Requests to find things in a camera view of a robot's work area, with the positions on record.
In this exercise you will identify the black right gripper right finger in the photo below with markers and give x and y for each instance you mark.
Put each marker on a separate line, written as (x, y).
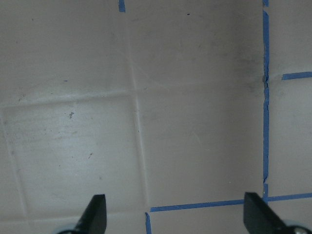
(259, 218)

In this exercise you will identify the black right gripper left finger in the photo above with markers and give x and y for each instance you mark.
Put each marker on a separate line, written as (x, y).
(94, 218)

